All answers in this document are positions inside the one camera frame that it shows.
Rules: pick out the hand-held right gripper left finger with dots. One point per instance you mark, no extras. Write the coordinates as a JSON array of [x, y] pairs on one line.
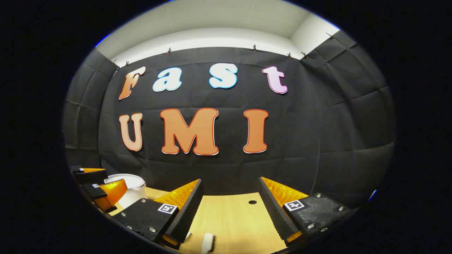
[[187, 215]]

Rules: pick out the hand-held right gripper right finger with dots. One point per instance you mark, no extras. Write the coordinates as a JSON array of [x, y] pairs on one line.
[[273, 211]]

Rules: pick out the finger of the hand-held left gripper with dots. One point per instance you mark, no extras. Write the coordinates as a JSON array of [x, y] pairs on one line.
[[97, 192], [91, 176]]

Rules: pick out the small grey broom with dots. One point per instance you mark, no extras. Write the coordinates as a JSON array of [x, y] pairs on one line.
[[207, 243]]

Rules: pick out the white ribbed garbage bin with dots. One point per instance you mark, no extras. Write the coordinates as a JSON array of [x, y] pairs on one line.
[[136, 194]]

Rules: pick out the wooden desktop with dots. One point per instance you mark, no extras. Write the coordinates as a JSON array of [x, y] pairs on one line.
[[233, 218]]

